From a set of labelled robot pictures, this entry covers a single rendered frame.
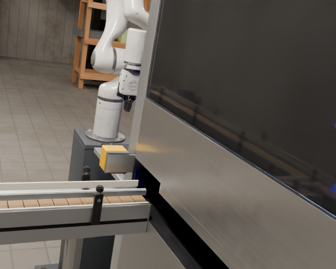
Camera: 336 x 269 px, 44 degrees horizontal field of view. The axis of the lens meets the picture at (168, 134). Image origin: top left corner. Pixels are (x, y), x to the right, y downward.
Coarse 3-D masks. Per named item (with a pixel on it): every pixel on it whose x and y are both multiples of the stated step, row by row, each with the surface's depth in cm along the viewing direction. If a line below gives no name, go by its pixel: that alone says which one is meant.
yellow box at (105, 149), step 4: (104, 148) 131; (108, 148) 131; (112, 148) 132; (116, 148) 132; (120, 148) 133; (124, 148) 134; (104, 152) 131; (108, 152) 128; (112, 152) 128; (116, 152) 129; (120, 152) 130; (124, 152) 130; (128, 152) 131; (100, 156) 134; (104, 156) 131; (100, 160) 134; (104, 160) 131; (100, 164) 134; (104, 164) 131; (104, 168) 131; (108, 172) 130; (112, 172) 130; (116, 172) 131; (120, 172) 132; (124, 172) 132
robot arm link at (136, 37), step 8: (128, 32) 163; (136, 32) 161; (144, 32) 162; (128, 40) 163; (136, 40) 162; (144, 40) 163; (128, 48) 164; (136, 48) 163; (128, 56) 164; (136, 56) 164
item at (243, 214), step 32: (160, 128) 117; (192, 128) 101; (160, 160) 116; (192, 160) 101; (224, 160) 89; (160, 192) 116; (192, 192) 100; (224, 192) 88; (256, 192) 79; (288, 192) 71; (192, 224) 100; (224, 224) 88; (256, 224) 79; (288, 224) 71; (320, 224) 65; (224, 256) 88; (256, 256) 78; (288, 256) 71; (320, 256) 65
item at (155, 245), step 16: (160, 224) 121; (128, 240) 135; (144, 240) 124; (160, 240) 115; (176, 240) 114; (128, 256) 135; (144, 256) 124; (160, 256) 114; (176, 256) 106; (192, 256) 108
